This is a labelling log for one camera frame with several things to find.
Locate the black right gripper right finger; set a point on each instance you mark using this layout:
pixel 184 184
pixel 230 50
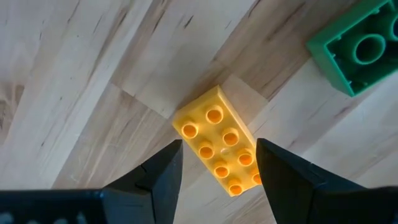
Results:
pixel 295 186

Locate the yellow toy brick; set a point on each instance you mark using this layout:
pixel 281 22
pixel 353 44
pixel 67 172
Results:
pixel 214 137

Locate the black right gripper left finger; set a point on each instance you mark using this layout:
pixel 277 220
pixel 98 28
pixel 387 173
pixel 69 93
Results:
pixel 149 189

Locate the green toy brick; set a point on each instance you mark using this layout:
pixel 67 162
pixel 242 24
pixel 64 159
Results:
pixel 329 53

